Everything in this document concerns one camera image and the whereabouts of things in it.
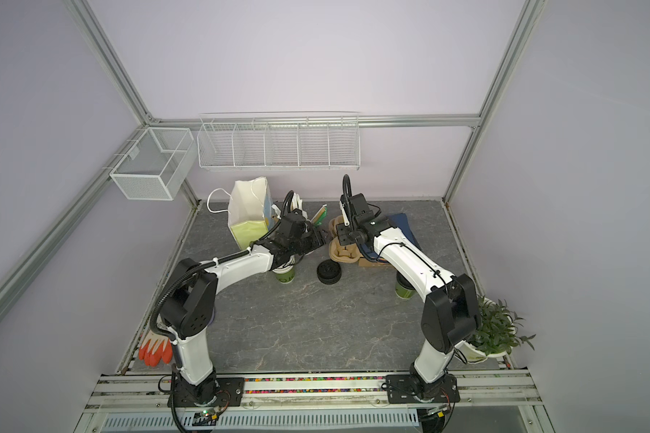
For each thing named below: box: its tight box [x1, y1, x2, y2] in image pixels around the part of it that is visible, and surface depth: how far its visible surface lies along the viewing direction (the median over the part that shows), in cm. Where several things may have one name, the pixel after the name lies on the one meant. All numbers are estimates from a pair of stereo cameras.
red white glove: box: [138, 330, 174, 368], surface depth 82 cm
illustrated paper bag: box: [205, 176, 274, 251], surface depth 85 cm
